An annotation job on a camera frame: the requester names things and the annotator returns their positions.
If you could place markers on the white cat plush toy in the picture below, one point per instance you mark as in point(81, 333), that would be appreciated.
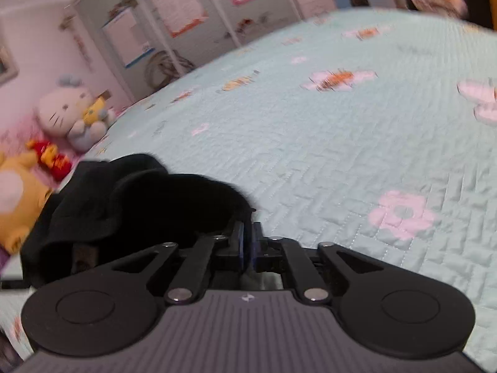
point(62, 112)

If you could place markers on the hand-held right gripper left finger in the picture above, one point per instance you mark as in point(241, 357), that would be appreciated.
point(240, 243)

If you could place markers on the large yellow plush toy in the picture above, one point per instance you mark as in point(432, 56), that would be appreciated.
point(19, 209)

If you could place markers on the blue bordered paper sheet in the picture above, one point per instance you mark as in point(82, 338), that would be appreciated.
point(128, 37)

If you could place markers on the small yellow plush bear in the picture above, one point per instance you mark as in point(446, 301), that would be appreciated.
point(94, 110)

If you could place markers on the bee print quilt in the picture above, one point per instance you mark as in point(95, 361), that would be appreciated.
point(310, 143)

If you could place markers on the small red plush toy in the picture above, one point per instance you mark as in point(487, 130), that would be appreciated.
point(52, 159)

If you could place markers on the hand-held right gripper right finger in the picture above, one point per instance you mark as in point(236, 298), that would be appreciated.
point(256, 243)

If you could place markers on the orange bordered paper sheet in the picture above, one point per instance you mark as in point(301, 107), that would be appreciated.
point(176, 4)

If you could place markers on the coiled hoops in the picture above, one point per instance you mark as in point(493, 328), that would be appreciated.
point(165, 68)

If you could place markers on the sliding door wardrobe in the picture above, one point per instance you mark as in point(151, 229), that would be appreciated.
point(217, 27)

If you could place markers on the black shorts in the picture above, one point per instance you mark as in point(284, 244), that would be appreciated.
point(136, 202)

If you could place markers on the hanging wall ornament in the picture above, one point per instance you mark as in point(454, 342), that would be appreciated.
point(79, 44)

